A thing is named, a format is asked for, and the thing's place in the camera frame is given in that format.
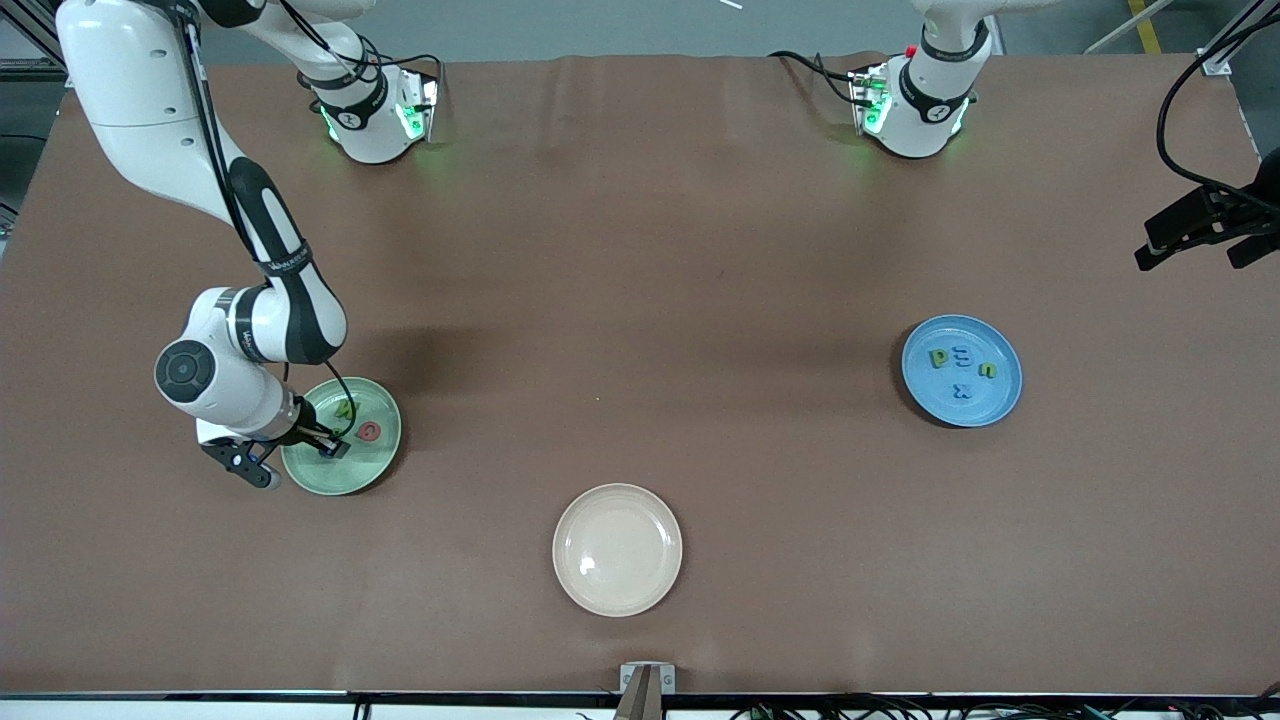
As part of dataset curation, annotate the green plate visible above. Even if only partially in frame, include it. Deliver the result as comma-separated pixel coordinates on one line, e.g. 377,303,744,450
280,377,403,497

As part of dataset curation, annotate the black left base cable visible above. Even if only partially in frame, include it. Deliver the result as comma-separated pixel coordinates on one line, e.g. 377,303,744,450
768,48,886,109

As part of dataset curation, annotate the blue plate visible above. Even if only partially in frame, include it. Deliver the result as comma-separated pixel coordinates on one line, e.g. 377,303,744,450
901,314,1024,429

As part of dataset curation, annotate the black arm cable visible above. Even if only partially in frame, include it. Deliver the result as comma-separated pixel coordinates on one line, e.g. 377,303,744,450
175,0,359,441
1156,8,1280,216

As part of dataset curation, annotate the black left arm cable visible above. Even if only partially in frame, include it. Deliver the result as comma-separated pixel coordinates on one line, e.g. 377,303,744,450
1156,8,1280,216

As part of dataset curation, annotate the thin white cable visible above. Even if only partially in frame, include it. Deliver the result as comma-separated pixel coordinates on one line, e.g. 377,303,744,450
1083,0,1176,54

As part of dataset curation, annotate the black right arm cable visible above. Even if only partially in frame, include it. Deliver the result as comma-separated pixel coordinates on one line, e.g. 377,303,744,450
175,0,359,441

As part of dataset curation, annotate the black right base cable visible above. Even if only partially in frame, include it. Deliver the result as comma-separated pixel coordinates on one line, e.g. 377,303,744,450
280,0,448,106

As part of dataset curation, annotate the grey metal mounting bracket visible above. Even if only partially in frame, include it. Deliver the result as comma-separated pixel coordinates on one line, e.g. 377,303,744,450
619,662,677,695

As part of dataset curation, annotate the brown table cover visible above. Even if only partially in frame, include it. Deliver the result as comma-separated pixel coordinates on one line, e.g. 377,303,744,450
0,52,1280,696

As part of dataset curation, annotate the aluminium frame profile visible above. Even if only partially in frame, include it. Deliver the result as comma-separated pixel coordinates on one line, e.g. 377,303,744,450
0,0,81,89
1197,0,1271,77

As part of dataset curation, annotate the beige plate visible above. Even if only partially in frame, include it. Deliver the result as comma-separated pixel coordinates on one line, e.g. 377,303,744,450
552,483,684,618

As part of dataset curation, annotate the grey camera stand pole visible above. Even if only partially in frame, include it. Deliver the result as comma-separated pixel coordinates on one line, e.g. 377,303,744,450
612,668,666,720

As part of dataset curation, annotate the black base cable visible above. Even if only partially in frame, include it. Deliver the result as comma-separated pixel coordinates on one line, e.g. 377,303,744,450
280,0,448,106
768,48,886,109

